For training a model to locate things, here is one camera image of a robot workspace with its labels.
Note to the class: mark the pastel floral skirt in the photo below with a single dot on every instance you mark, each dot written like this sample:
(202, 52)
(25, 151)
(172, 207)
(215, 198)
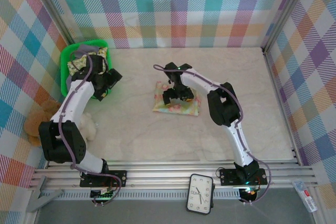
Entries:
(181, 108)

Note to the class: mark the lemon print skirt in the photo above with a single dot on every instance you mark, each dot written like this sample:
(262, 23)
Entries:
(78, 62)

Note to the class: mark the plain grey purple skirt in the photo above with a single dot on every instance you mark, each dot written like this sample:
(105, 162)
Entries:
(86, 48)

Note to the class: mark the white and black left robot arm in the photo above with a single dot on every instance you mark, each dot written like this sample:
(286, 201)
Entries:
(60, 142)

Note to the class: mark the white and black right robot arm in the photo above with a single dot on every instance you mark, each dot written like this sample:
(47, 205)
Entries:
(223, 103)

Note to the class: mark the green plastic basket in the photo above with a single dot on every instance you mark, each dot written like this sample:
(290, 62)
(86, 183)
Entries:
(64, 61)

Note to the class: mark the white plush dog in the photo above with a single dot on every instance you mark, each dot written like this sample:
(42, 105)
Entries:
(89, 127)

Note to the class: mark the brown teddy bear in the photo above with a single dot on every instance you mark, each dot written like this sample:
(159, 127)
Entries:
(32, 127)

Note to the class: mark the black controller board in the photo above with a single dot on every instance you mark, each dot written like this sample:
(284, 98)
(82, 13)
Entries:
(102, 195)
(248, 193)

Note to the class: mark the aluminium rail frame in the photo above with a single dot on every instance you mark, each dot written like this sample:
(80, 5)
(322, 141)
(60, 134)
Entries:
(168, 179)

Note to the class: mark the aluminium corner post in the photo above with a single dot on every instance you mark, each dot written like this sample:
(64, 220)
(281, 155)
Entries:
(286, 9)
(52, 9)

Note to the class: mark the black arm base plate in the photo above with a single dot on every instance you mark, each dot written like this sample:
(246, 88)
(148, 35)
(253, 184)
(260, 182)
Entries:
(228, 176)
(119, 178)

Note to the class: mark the white clock with black frame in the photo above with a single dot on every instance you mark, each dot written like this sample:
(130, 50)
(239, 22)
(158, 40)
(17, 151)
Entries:
(199, 193)

